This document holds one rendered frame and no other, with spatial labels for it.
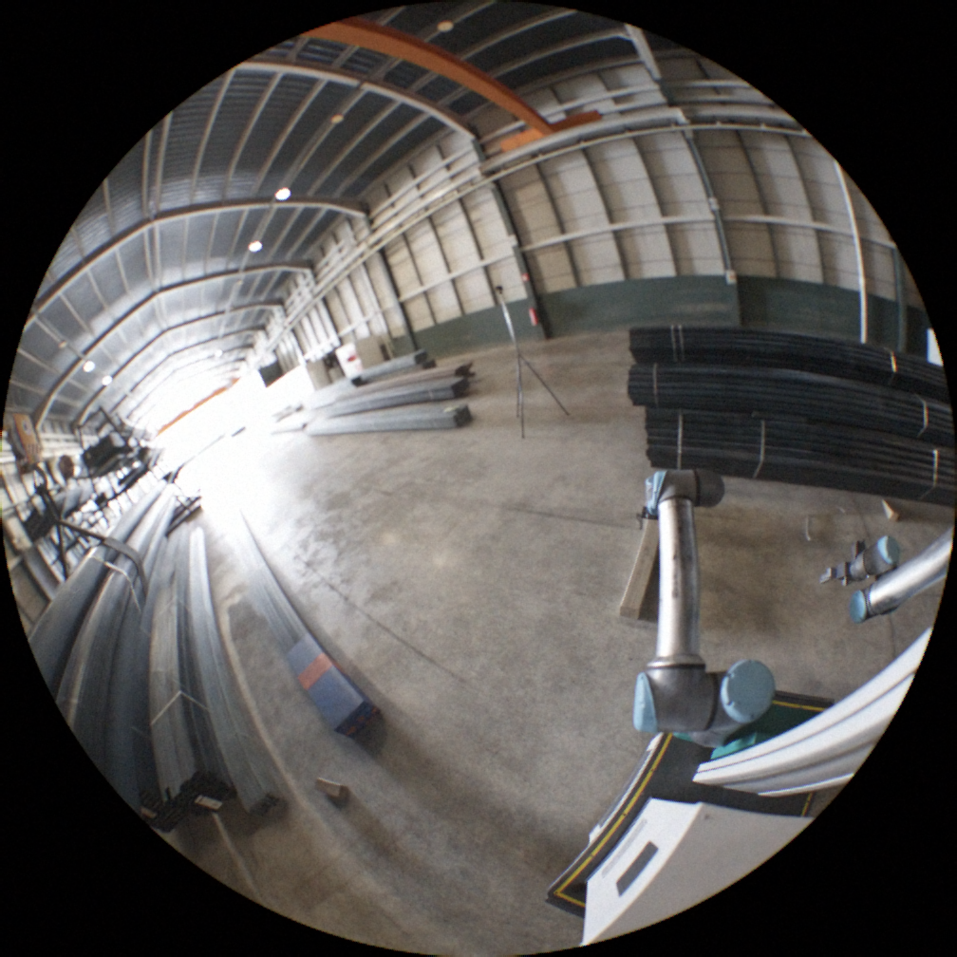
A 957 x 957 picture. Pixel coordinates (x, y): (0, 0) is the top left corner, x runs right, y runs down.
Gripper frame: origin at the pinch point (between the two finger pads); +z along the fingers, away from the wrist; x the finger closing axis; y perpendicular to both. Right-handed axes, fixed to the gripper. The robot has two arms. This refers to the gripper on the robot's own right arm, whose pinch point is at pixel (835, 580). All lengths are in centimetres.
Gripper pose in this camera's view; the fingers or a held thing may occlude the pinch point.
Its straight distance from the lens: 143.0
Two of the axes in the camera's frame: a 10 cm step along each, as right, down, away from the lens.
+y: -3.7, 8.5, -3.8
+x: 8.5, 1.4, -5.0
